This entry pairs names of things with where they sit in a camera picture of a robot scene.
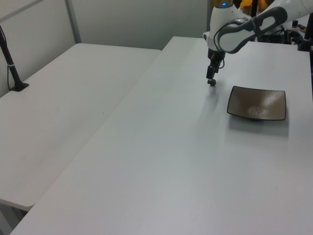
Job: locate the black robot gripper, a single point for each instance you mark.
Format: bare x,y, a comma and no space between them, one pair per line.
215,57

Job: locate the small dark green ball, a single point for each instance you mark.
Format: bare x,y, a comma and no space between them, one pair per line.
213,84

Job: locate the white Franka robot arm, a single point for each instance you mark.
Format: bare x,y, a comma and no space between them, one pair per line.
231,39

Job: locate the square brown ceramic plate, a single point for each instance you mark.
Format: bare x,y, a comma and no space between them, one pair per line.
255,102

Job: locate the black electronics box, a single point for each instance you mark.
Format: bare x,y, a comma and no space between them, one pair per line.
271,38

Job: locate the black monitor stand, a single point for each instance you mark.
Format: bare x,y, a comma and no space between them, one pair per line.
254,8

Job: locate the orange object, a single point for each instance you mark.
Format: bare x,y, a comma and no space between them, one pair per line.
263,3

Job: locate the black clamp stand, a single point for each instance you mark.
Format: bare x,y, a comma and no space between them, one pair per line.
304,45

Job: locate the grey table leg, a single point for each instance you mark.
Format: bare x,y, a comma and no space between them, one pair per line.
5,220

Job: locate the grey metal partition post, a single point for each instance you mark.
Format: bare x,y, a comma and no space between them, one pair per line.
208,14
73,22

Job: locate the black camera stand pole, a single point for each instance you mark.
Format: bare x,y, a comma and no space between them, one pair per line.
12,71

